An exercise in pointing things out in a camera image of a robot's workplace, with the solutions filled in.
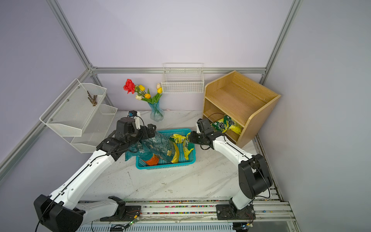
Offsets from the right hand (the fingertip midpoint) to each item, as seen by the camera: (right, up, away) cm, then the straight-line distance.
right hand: (191, 139), depth 89 cm
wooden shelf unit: (+29, +26, -3) cm, 39 cm away
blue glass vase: (-27, +18, +22) cm, 39 cm away
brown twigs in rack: (-59, +24, -5) cm, 63 cm away
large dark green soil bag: (-17, -2, -10) cm, 20 cm away
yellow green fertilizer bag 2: (-2, -4, -3) cm, 5 cm away
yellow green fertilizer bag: (+22, +10, -5) cm, 24 cm away
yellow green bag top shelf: (-8, 0, +5) cm, 9 cm away
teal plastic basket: (-6, -14, +4) cm, 16 cm away
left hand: (-23, +8, -12) cm, 27 cm away
